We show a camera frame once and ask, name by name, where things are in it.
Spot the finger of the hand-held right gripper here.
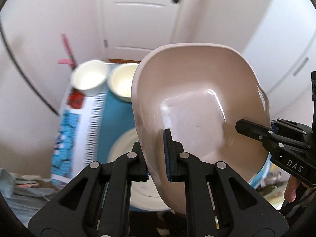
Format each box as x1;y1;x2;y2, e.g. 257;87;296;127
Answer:
271;118;313;146
235;119;310;154

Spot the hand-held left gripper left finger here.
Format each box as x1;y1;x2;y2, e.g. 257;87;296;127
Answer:
28;141;150;237

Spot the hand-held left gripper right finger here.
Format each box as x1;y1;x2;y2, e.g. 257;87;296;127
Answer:
163;128;289;237

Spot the plain white plate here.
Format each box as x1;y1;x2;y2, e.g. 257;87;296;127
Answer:
107;127;174;212

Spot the pink plastic basin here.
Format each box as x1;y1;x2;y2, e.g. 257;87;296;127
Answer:
131;43;271;215

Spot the person's right hand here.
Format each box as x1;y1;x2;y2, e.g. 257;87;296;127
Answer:
284;176;301;203

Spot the blue patterned tablecloth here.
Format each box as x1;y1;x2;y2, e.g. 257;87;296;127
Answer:
51;63;271;212

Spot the cream ceramic bowl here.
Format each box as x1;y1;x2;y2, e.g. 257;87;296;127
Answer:
109;63;140;102

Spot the white ceramic bowl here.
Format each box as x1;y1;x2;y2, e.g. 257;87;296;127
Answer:
70;59;109;97

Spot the light blue clothing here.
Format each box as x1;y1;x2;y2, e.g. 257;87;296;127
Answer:
0;168;63;228

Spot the pink plastic tool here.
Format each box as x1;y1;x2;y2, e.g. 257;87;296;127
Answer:
58;34;78;68

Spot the white panel door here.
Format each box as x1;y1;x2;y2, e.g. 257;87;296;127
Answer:
98;0;188;63

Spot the black clothes rack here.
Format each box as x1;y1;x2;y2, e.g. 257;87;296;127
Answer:
0;24;60;116

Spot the grey wardrobe handle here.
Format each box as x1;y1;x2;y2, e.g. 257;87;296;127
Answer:
292;56;310;77

